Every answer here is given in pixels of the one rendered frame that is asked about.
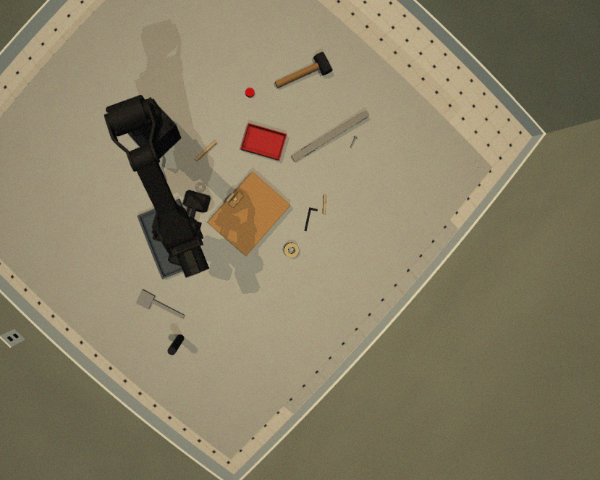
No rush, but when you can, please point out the light wooden board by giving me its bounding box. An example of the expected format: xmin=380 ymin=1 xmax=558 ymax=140
xmin=208 ymin=172 xmax=290 ymax=256

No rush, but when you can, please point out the black-headed mallet with wooden handle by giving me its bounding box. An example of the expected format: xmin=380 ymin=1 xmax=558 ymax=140
xmin=275 ymin=52 xmax=333 ymax=88

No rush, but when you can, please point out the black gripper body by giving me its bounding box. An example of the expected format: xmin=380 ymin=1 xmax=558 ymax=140
xmin=168 ymin=190 xmax=211 ymax=266

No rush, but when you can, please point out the tan cylinder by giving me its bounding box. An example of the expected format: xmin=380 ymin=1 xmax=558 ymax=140
xmin=195 ymin=141 xmax=217 ymax=161

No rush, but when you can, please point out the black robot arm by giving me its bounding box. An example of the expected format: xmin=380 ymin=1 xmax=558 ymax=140
xmin=104 ymin=95 xmax=209 ymax=278

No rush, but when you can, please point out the tan flat washer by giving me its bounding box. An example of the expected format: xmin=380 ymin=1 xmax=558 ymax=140
xmin=284 ymin=243 xmax=299 ymax=258

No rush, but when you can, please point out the red shallow tray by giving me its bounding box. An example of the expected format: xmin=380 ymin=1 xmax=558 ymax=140
xmin=241 ymin=123 xmax=287 ymax=161

